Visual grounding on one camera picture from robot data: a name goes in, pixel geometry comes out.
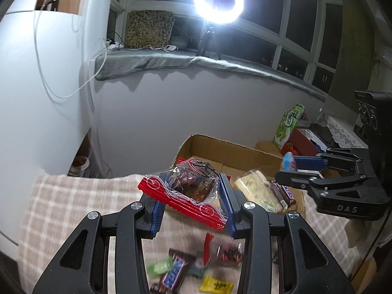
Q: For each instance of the white power strip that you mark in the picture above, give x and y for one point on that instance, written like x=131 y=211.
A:
x=112 y=45

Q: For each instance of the small red candy bag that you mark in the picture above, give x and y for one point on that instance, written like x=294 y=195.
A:
x=230 y=254

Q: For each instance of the green candy packet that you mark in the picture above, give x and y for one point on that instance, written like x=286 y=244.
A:
x=160 y=267

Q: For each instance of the ring light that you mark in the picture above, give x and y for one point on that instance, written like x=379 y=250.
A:
x=219 y=11

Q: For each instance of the green tissue box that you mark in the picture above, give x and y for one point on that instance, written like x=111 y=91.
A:
x=287 y=125

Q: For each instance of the black tripod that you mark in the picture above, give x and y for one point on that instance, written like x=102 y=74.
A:
x=209 y=42

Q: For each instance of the blue candy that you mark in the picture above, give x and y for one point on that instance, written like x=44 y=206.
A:
x=288 y=162

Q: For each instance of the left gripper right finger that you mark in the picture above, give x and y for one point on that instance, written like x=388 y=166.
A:
x=249 y=221

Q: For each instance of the pink plaid tablecloth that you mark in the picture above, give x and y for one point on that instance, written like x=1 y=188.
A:
x=58 y=203

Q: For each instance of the yellow candy packet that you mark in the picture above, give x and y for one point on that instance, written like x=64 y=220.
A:
x=215 y=286

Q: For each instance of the teal mint candy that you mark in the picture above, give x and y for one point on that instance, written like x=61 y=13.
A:
x=196 y=271

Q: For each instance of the leopard print cushion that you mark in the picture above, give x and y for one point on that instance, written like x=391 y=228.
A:
x=149 y=28

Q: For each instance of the Snickers bar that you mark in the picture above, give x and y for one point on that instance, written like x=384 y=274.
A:
x=171 y=281
x=283 y=194

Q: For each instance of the clear wrapped cracker pack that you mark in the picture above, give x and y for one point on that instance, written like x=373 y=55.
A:
x=256 y=188

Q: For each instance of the grey blanket on sill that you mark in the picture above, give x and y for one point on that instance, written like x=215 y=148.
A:
x=121 y=63

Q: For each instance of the red cardboard box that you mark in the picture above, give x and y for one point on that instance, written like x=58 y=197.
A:
x=303 y=142

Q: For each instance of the red zip snack bag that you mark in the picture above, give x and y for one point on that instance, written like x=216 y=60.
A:
x=191 y=187

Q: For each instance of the white lace cloth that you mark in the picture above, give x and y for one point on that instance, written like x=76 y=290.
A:
x=343 y=133

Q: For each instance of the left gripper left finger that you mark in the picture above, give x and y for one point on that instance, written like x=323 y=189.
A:
x=138 y=221

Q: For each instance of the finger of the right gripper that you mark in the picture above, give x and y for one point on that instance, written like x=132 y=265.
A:
x=296 y=179
x=314 y=163

